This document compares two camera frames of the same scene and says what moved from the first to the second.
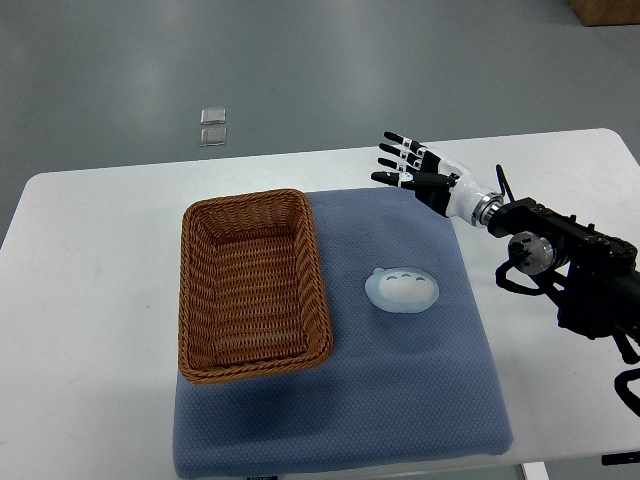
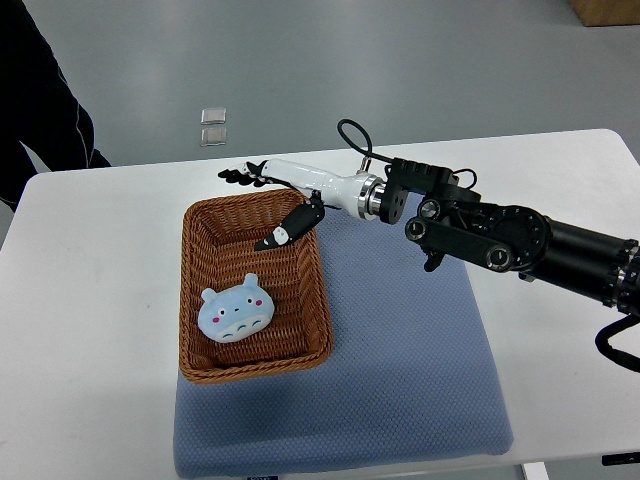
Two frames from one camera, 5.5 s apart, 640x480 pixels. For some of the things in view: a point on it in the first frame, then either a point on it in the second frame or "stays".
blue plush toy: [401, 289] → [235, 312]
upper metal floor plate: [211, 116] stays
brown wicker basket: [253, 298] stays
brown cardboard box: [607, 12] stays
